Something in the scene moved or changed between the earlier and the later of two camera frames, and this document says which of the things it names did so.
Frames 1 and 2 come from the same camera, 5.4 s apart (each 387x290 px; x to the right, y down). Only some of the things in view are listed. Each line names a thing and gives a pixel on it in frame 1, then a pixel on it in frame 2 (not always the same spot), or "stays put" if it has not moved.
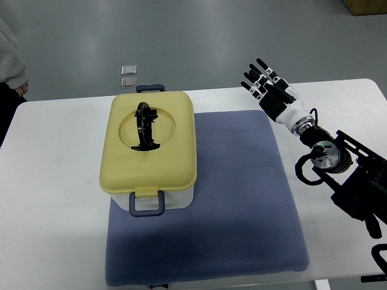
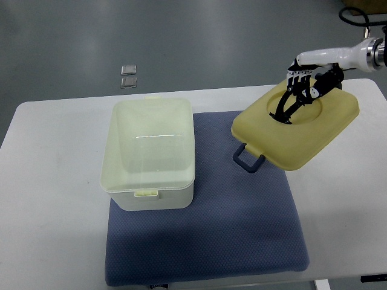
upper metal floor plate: (127, 70) stays put
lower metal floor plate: (129, 82) stays put
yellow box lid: (148, 173) → (315, 125)
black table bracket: (373, 278) stays put
